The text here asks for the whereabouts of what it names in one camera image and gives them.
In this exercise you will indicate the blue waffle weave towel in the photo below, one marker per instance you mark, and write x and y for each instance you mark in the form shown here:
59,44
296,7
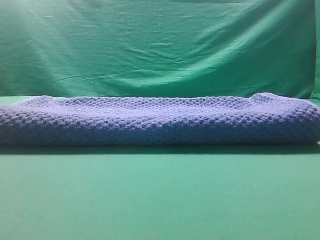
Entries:
262,119

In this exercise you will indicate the green backdrop cloth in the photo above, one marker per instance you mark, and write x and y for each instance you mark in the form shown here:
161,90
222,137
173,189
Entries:
159,48

